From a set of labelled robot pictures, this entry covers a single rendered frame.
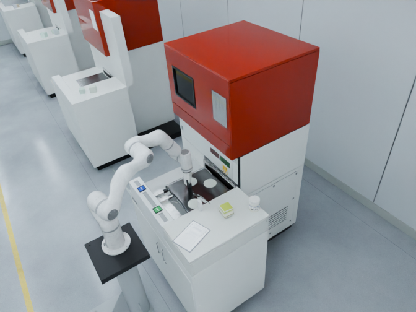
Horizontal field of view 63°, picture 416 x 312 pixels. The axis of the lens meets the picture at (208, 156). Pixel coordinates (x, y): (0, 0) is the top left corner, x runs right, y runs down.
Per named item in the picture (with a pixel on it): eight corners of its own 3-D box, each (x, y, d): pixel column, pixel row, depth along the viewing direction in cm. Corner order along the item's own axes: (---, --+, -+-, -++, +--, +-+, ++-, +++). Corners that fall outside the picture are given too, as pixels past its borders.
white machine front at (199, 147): (185, 148, 314) (181, 110, 289) (240, 199, 259) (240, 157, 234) (182, 149, 312) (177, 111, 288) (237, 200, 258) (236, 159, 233)
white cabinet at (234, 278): (201, 221, 350) (194, 160, 300) (264, 293, 285) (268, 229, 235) (145, 252, 325) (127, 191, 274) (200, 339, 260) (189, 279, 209)
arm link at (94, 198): (106, 236, 210) (97, 210, 195) (91, 220, 220) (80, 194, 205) (123, 225, 216) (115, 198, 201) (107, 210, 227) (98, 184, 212)
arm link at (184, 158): (177, 166, 249) (186, 171, 244) (174, 151, 241) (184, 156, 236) (185, 160, 254) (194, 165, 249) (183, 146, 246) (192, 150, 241)
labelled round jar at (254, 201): (254, 203, 235) (255, 193, 229) (261, 209, 230) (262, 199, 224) (246, 208, 232) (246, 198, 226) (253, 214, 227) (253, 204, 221)
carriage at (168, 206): (162, 194, 264) (161, 191, 262) (186, 223, 239) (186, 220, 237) (153, 198, 261) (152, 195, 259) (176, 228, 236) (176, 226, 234)
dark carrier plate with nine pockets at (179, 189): (204, 168, 278) (204, 168, 277) (229, 192, 254) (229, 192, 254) (167, 186, 264) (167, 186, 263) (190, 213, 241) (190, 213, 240)
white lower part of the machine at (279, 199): (243, 182, 392) (243, 122, 341) (295, 227, 337) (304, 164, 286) (190, 210, 364) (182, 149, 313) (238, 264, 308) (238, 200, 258)
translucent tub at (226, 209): (228, 207, 233) (228, 200, 229) (234, 214, 228) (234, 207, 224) (218, 212, 230) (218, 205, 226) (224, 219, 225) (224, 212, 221)
